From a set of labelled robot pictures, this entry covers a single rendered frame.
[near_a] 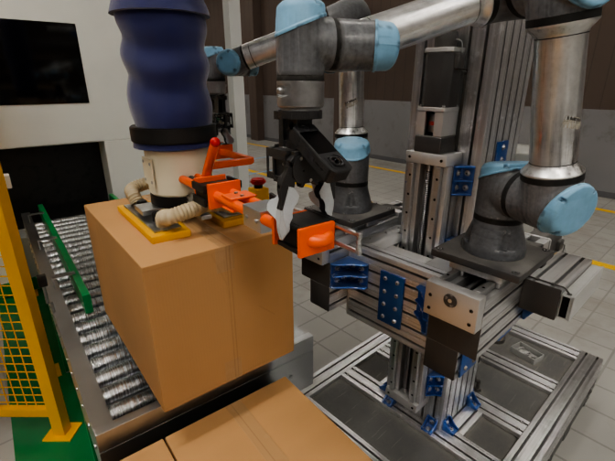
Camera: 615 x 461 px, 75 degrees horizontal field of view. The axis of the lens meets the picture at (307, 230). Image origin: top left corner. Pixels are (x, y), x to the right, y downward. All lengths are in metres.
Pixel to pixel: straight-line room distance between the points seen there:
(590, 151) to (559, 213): 5.64
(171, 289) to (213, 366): 0.27
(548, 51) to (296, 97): 0.48
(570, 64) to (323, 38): 0.46
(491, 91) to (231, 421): 1.16
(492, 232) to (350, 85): 0.68
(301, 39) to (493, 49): 0.71
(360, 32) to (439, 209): 0.71
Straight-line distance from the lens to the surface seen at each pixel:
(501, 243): 1.07
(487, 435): 1.81
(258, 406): 1.31
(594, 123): 6.53
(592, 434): 2.33
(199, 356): 1.10
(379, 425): 1.73
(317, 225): 0.65
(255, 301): 1.11
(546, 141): 0.92
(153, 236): 1.05
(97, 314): 1.93
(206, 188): 0.94
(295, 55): 0.64
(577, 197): 0.94
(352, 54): 0.67
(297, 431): 1.24
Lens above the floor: 1.45
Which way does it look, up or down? 20 degrees down
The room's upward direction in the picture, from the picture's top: straight up
